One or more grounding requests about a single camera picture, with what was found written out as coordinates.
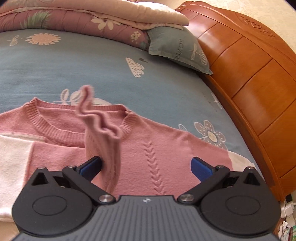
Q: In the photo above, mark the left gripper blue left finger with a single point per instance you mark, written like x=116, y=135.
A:
x=80, y=178

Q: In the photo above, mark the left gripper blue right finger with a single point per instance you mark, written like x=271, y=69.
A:
x=211, y=179

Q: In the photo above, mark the pink and cream knit sweater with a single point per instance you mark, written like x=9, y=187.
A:
x=140, y=156

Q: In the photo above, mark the white items on nightstand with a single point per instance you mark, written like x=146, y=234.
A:
x=286, y=229

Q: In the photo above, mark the blue floral bed sheet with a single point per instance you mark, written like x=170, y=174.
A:
x=52, y=66

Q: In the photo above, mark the orange wooden headboard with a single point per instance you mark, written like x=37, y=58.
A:
x=253, y=76

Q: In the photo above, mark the blue-green flowers pillow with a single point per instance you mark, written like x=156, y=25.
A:
x=180, y=46

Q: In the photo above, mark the pink floral folded quilt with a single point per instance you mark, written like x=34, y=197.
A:
x=122, y=21

